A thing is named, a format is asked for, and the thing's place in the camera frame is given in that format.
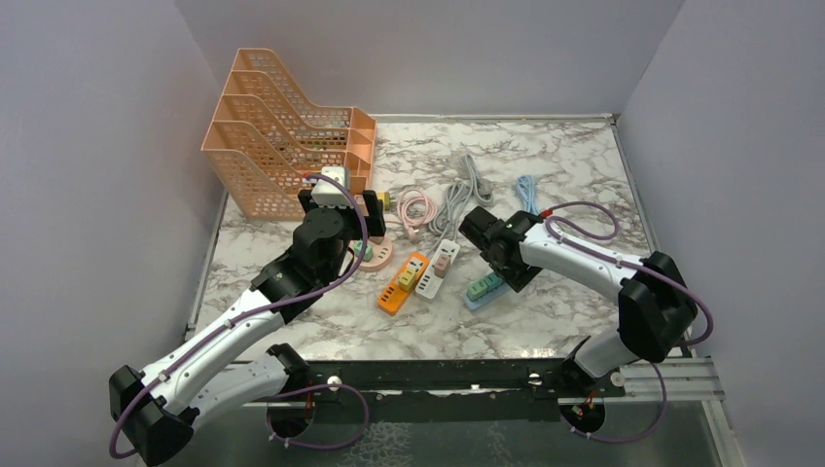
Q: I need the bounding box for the white power strip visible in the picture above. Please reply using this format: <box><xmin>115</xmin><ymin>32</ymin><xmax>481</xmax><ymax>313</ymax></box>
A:
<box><xmin>414</xmin><ymin>239</ymin><xmax>460</xmax><ymax>301</ymax></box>

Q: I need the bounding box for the pink coiled cable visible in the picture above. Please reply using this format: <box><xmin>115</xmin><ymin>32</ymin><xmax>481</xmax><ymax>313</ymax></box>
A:
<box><xmin>386</xmin><ymin>188</ymin><xmax>441</xmax><ymax>243</ymax></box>

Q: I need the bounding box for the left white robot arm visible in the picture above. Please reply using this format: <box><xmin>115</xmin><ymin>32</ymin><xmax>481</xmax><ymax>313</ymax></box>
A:
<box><xmin>109</xmin><ymin>185</ymin><xmax>386</xmax><ymax>466</ymax></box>

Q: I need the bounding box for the orange mesh file organizer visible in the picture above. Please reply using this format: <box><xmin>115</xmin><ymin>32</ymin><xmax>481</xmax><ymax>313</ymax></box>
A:
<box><xmin>201</xmin><ymin>48</ymin><xmax>377</xmax><ymax>221</ymax></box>

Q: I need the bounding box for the blue power strip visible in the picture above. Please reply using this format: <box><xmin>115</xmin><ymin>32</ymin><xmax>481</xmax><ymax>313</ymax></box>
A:
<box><xmin>461</xmin><ymin>284</ymin><xmax>512</xmax><ymax>311</ymax></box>

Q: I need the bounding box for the orange power strip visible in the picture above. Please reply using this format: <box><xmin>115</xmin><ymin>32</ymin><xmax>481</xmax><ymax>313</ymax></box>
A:
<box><xmin>377</xmin><ymin>252</ymin><xmax>430</xmax><ymax>316</ymax></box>

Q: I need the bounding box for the black mounting rail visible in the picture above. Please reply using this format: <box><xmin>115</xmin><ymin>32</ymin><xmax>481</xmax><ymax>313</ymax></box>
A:
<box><xmin>257</xmin><ymin>342</ymin><xmax>627</xmax><ymax>427</ymax></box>

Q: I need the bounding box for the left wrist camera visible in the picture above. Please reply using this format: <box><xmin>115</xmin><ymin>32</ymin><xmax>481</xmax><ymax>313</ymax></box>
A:
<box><xmin>309</xmin><ymin>165</ymin><xmax>351</xmax><ymax>207</ymax></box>

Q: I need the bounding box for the grey coiled cable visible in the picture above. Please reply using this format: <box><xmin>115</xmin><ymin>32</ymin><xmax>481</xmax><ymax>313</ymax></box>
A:
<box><xmin>427</xmin><ymin>153</ymin><xmax>495</xmax><ymax>236</ymax></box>

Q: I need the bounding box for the round pink power strip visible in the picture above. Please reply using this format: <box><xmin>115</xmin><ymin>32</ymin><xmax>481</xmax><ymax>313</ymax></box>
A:
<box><xmin>358</xmin><ymin>236</ymin><xmax>393</xmax><ymax>272</ymax></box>

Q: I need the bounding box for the green plug adapter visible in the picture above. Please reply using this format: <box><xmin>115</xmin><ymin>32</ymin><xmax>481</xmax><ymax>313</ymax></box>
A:
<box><xmin>465</xmin><ymin>279</ymin><xmax>488</xmax><ymax>302</ymax></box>
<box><xmin>352</xmin><ymin>240</ymin><xmax>374</xmax><ymax>262</ymax></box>

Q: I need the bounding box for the yellow cube plug adapter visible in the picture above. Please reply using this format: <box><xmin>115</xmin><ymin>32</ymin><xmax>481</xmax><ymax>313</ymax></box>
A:
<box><xmin>397</xmin><ymin>266</ymin><xmax>420</xmax><ymax>292</ymax></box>

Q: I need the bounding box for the blue coiled cable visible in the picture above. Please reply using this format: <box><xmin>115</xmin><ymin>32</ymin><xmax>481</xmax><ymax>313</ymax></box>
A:
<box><xmin>515</xmin><ymin>175</ymin><xmax>541</xmax><ymax>215</ymax></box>

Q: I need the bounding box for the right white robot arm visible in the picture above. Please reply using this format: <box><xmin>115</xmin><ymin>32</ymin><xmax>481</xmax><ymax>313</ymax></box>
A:
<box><xmin>458</xmin><ymin>207</ymin><xmax>713</xmax><ymax>396</ymax></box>

